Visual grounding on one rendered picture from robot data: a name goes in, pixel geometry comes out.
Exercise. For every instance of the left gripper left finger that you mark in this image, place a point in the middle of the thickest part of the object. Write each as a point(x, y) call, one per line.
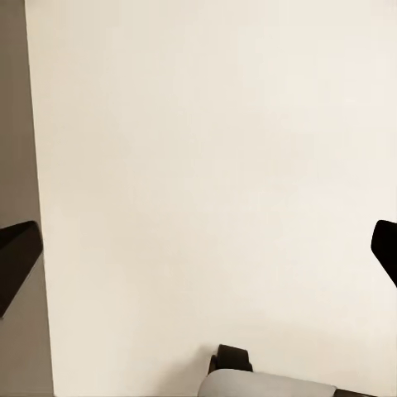
point(20, 248)

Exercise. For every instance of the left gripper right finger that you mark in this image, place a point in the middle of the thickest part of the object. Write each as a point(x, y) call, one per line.
point(384, 247)

